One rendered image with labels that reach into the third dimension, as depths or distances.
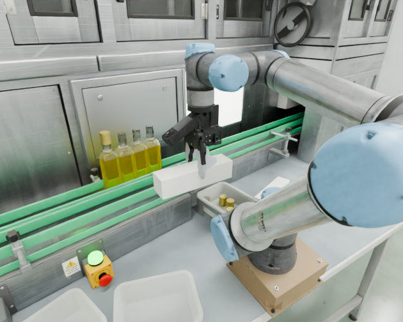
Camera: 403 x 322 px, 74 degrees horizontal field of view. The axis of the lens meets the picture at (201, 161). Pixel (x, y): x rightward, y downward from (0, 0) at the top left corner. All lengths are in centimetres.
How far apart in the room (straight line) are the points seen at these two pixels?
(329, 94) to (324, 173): 22
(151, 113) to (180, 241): 55
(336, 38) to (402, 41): 279
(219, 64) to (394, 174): 39
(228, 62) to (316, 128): 112
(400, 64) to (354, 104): 380
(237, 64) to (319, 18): 107
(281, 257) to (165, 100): 78
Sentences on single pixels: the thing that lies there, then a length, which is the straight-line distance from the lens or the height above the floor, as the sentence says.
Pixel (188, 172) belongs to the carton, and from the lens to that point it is 77.
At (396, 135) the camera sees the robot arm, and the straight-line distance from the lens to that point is 35.
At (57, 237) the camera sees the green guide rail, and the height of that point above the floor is 93.
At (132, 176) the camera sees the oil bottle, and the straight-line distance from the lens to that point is 105.
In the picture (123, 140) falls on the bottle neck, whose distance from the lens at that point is 99.
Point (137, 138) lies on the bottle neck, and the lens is 102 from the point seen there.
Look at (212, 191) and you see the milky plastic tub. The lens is 121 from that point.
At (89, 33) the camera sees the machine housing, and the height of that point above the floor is 146.
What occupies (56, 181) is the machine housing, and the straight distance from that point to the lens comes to 117.
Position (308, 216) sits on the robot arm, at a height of 122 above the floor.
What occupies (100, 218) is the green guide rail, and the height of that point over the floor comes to 93.
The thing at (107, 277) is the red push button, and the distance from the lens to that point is 93.
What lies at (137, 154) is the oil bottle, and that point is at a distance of 103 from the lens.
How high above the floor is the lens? 148
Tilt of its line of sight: 26 degrees down
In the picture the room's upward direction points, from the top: straight up
